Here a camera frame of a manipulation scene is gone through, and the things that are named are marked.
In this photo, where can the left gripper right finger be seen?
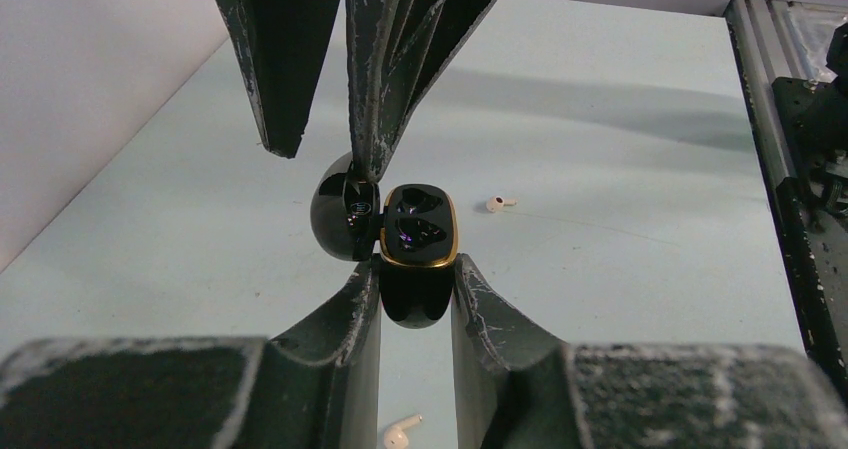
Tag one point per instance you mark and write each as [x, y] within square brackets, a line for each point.
[519, 386]

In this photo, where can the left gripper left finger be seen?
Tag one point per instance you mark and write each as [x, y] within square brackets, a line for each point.
[313, 386]

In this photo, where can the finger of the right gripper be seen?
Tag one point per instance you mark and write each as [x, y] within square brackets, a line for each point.
[396, 50]
[280, 46]

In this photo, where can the black earbud charging case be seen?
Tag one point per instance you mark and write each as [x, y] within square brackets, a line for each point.
[410, 236]

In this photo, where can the beige earbud left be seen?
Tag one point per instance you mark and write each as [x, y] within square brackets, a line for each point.
[396, 437]

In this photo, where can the beige earbud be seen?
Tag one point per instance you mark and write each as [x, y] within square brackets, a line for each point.
[396, 437]
[497, 203]

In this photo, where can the beige earbud right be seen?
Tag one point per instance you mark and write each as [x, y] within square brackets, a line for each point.
[497, 203]

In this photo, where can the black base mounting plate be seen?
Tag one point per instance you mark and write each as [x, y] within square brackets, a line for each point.
[813, 208]

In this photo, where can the aluminium frame rail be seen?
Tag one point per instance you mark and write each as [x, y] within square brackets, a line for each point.
[773, 39]

